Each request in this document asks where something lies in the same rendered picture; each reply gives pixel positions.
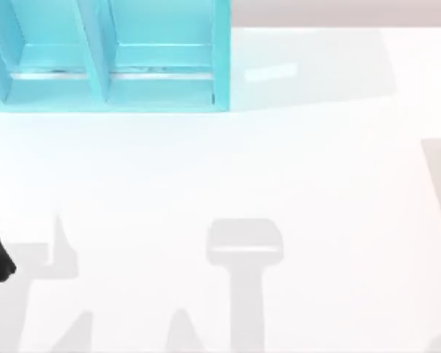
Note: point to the light blue rack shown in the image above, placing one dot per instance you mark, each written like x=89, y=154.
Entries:
x=161, y=55

